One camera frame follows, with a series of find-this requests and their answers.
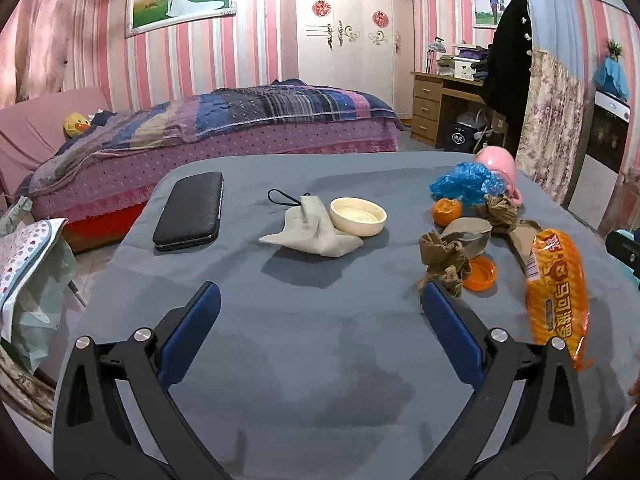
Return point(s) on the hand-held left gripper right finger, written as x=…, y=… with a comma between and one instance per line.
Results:
x=450, y=327

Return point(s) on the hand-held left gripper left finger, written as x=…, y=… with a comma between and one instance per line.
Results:
x=192, y=327

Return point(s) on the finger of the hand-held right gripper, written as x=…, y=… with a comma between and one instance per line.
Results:
x=624, y=252

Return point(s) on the orange bottle cap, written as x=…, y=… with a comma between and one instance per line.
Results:
x=480, y=272

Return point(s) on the brown paper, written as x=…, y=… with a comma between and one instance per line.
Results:
x=442, y=260
x=502, y=210

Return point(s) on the orange snack packet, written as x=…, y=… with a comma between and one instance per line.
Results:
x=555, y=295

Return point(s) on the small orange tangerine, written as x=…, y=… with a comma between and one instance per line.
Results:
x=446, y=211

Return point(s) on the blue plastic bag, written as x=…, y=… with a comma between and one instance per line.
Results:
x=462, y=182

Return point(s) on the brown phone case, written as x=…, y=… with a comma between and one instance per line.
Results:
x=522, y=240

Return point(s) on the white cabinet with oven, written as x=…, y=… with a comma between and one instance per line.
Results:
x=605, y=150

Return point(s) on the black leather wallet case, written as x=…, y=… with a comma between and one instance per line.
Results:
x=190, y=210

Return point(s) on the cream shallow bowl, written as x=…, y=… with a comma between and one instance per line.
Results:
x=358, y=216

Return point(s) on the pale green plastic bag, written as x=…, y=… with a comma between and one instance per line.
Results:
x=42, y=310

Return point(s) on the floral curtain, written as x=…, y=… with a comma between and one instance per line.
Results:
x=547, y=120

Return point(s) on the pink ceramic mug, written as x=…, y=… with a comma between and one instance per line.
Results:
x=497, y=165

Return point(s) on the grey cloth pouch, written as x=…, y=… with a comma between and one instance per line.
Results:
x=312, y=230

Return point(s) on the blue cloth bundle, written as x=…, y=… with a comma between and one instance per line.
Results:
x=611, y=77

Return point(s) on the dotted white fabric bag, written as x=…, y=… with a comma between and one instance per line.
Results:
x=25, y=255

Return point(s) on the bed with purple cover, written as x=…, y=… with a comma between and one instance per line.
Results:
x=250, y=152

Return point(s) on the black bag under desk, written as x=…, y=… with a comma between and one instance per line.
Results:
x=462, y=132

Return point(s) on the small potted plant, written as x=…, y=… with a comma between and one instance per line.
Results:
x=615, y=49

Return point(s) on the striped patchwork blanket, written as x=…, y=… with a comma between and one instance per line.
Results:
x=240, y=110

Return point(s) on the wooden desk with drawers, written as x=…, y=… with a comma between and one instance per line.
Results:
x=430, y=105

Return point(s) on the black hanging coat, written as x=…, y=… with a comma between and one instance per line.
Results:
x=507, y=60

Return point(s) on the yellow duck plush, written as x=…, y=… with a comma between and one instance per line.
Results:
x=76, y=125

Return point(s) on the white printer box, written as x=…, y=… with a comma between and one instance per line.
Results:
x=462, y=66

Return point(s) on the pink headboard cushion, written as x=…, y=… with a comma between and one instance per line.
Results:
x=35, y=125

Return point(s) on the desk lamp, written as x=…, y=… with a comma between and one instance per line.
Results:
x=434, y=50

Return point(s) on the small framed photo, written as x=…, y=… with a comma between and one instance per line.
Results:
x=487, y=7

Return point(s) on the white wardrobe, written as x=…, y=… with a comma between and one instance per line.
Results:
x=350, y=45

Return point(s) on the red paper cutout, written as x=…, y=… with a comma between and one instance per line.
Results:
x=381, y=18
x=321, y=8

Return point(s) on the pink curtain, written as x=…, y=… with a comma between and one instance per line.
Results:
x=45, y=35

